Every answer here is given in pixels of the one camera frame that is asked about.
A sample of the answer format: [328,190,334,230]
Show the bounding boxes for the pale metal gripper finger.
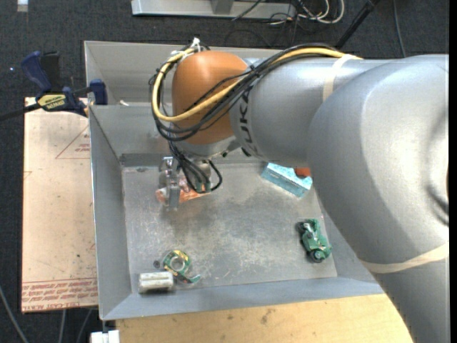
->
[167,169,181,212]
[158,157,170,194]

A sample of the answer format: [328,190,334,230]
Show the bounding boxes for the orange crumpled packet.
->
[155,177,207,204]

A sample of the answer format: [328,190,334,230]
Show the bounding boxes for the grey metal bin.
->
[84,40,385,322]

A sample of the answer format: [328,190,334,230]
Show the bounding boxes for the light blue box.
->
[261,161,313,198]

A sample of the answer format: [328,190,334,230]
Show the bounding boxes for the white ribbed block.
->
[138,271,175,294]

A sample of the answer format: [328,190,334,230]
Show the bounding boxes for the brown cardboard board red print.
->
[21,96,99,314]

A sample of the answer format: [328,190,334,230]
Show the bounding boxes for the green toy motorcycle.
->
[296,218,333,264]

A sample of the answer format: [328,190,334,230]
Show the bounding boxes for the black cylinder on white bracket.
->
[215,144,238,158]

